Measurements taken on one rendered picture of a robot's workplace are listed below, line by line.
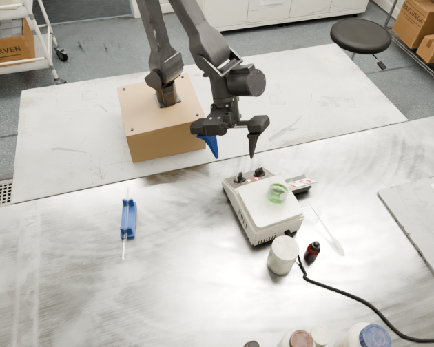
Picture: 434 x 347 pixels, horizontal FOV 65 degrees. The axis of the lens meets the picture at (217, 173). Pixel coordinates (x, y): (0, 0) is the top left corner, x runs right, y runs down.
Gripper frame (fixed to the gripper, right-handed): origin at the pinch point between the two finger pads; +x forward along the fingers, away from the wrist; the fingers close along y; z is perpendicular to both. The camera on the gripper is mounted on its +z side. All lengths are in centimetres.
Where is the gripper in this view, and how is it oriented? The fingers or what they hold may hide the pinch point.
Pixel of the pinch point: (232, 145)
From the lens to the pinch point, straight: 83.8
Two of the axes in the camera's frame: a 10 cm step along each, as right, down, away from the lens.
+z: -3.9, 4.2, -8.2
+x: 1.6, 9.1, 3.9
